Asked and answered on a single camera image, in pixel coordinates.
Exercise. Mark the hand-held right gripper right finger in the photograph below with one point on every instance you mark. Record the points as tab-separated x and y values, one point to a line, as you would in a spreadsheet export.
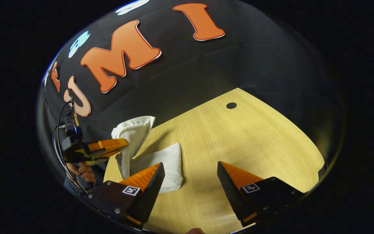
230	191

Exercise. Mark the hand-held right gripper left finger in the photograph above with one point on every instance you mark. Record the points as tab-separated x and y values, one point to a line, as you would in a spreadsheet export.
151	191

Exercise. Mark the black table edge bracket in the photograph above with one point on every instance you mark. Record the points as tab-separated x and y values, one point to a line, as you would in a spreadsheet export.
321	169

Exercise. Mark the black backdrop cloth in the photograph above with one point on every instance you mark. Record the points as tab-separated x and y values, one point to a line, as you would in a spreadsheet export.
239	58

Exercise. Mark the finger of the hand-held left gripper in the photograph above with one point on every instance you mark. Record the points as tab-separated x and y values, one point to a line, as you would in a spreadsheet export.
109	144
101	157

